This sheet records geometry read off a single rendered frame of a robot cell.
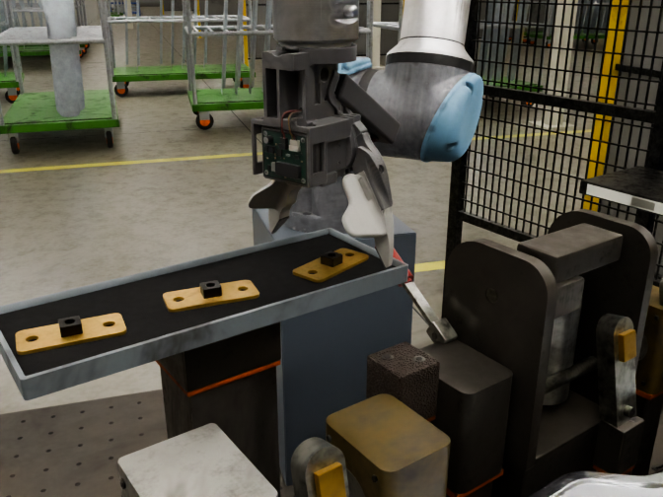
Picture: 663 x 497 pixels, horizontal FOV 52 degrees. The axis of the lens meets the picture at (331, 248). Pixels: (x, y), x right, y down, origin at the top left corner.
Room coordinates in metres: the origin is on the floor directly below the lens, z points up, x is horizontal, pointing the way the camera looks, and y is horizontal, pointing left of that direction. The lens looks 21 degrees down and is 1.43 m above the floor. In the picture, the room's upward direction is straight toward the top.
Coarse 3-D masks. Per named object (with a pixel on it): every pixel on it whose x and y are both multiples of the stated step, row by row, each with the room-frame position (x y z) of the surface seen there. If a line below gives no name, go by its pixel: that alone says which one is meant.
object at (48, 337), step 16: (64, 320) 0.50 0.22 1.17; (80, 320) 0.50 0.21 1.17; (96, 320) 0.52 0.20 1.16; (112, 320) 0.52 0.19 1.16; (16, 336) 0.49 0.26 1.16; (32, 336) 0.49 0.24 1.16; (48, 336) 0.49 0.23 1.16; (64, 336) 0.49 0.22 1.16; (80, 336) 0.49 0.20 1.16; (96, 336) 0.49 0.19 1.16; (112, 336) 0.49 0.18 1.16; (32, 352) 0.47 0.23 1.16
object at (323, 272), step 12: (336, 252) 0.65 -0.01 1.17; (348, 252) 0.67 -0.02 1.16; (360, 252) 0.67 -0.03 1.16; (312, 264) 0.64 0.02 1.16; (324, 264) 0.64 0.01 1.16; (336, 264) 0.64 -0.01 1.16; (348, 264) 0.64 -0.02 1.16; (300, 276) 0.61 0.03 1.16; (312, 276) 0.61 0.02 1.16; (324, 276) 0.61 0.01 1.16
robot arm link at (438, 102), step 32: (416, 0) 0.92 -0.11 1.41; (448, 0) 0.91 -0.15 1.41; (416, 32) 0.91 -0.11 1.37; (448, 32) 0.90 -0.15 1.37; (416, 64) 0.88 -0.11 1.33; (448, 64) 0.88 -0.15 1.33; (384, 96) 0.89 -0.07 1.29; (416, 96) 0.87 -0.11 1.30; (448, 96) 0.85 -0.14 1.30; (480, 96) 0.92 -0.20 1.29; (416, 128) 0.86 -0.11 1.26; (448, 128) 0.84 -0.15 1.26; (448, 160) 0.87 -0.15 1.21
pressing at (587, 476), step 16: (560, 480) 0.51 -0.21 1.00; (576, 480) 0.51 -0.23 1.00; (592, 480) 0.51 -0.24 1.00; (608, 480) 0.51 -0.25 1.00; (624, 480) 0.51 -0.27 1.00; (640, 480) 0.51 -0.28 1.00; (656, 480) 0.51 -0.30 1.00; (528, 496) 0.49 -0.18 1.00; (544, 496) 0.48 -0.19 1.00; (560, 496) 0.49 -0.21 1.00; (576, 496) 0.49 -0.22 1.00; (592, 496) 0.49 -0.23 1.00; (608, 496) 0.49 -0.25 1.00; (624, 496) 0.49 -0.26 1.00; (640, 496) 0.49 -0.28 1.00; (656, 496) 0.49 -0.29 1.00
